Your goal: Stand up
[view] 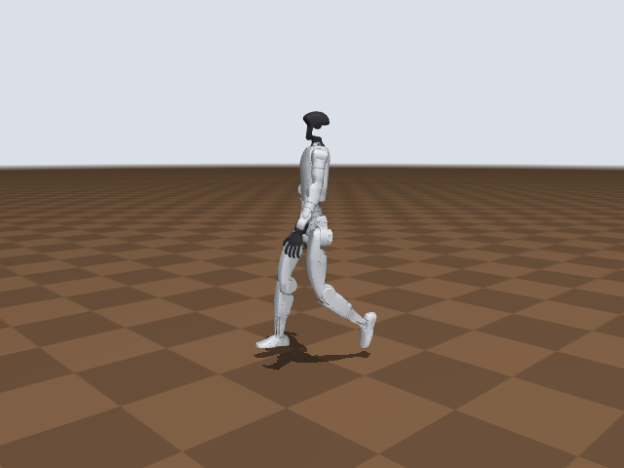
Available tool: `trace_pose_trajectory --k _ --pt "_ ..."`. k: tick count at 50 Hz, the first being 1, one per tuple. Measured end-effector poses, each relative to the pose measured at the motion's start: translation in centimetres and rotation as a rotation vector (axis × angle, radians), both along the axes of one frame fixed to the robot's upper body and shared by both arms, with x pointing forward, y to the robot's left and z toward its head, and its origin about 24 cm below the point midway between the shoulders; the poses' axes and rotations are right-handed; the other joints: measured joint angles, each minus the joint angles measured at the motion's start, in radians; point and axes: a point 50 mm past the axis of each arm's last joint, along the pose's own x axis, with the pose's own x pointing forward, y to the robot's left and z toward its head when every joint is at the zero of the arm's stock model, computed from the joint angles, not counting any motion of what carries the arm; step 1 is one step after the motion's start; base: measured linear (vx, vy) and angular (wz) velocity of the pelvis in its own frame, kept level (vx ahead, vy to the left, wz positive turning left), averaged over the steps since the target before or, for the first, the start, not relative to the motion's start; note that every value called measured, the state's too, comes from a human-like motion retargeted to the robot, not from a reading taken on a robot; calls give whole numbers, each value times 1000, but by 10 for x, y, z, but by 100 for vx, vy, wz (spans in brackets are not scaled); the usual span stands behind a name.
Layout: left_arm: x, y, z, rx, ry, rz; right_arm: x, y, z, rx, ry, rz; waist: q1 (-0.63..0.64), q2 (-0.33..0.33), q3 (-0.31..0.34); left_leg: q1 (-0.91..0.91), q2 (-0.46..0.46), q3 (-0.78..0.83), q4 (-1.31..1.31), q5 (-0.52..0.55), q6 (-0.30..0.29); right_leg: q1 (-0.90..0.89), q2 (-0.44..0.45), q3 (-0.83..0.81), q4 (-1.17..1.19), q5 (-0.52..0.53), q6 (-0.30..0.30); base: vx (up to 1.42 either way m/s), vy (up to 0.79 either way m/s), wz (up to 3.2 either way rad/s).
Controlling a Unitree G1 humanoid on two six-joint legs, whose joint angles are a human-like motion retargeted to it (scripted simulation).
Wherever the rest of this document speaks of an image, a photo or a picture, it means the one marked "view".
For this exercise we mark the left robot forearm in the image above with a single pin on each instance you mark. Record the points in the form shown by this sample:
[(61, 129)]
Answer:
[(310, 203)]

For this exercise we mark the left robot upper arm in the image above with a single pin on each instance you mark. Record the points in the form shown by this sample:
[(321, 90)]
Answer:
[(319, 159)]

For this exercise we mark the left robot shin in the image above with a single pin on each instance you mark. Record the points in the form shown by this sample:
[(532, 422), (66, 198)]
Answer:
[(341, 307)]

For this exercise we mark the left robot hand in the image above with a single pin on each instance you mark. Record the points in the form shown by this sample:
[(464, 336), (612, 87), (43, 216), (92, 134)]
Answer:
[(295, 239)]

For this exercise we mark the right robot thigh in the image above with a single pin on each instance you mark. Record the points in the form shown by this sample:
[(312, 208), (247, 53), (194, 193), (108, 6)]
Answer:
[(287, 284)]

